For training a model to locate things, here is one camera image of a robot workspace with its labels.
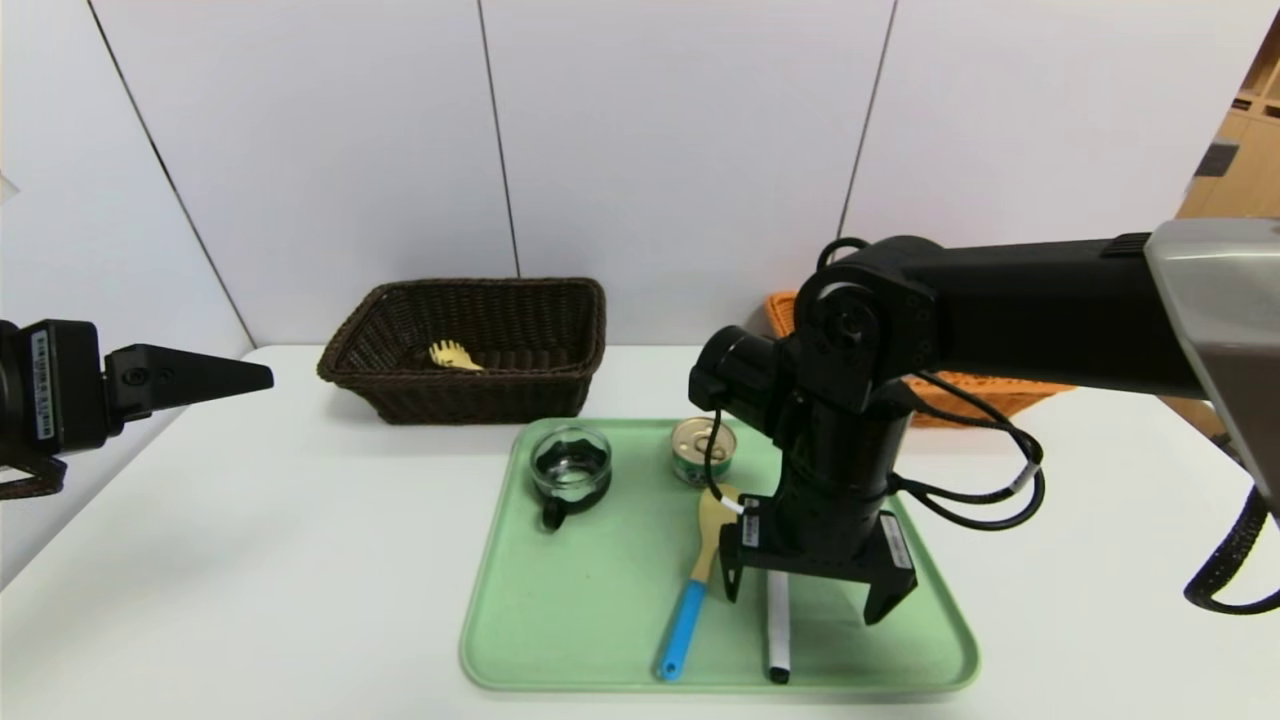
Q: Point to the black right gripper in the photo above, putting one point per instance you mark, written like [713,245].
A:
[820,545]

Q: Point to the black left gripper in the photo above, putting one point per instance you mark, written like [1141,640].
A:
[55,388]

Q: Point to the white marker pen black cap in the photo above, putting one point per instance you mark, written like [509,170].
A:
[778,640]

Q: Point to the glass cup with black sleeve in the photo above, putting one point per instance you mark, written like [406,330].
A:
[570,470]

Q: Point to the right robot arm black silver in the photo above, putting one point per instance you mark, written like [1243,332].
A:
[1000,300]

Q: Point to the orange wicker basket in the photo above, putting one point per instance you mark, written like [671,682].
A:
[780,312]

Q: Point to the dark brown wicker basket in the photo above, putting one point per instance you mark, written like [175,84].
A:
[500,395]

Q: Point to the tin can with green label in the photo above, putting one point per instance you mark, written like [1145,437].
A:
[690,460]

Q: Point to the light green plastic tray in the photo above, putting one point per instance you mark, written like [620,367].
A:
[600,600]

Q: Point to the grey box on cabinet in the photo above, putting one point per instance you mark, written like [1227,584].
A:
[1215,160]

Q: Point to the wooden cabinet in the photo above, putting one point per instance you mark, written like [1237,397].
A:
[1240,180]

